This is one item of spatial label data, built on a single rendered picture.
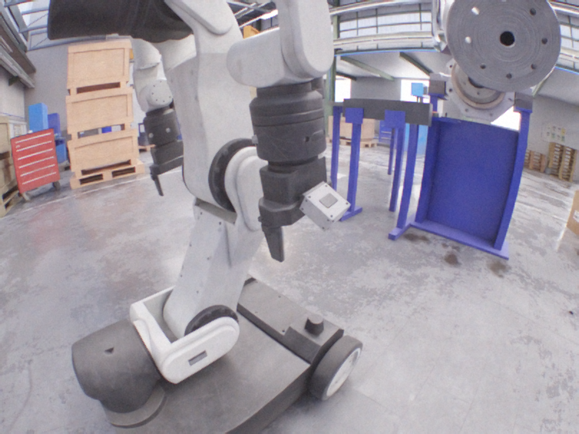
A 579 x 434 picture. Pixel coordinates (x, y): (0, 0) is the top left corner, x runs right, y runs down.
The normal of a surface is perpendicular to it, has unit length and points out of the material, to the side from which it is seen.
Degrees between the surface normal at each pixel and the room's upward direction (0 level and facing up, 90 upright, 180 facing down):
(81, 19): 139
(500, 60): 131
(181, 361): 90
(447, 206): 90
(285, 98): 54
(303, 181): 90
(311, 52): 90
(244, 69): 101
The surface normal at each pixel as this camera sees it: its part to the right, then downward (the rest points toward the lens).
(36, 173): 0.89, 0.18
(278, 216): 0.06, 0.51
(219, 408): 0.01, -0.92
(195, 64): -0.66, 0.44
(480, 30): -0.30, 0.87
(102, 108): 0.67, 0.29
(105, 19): 0.42, 0.91
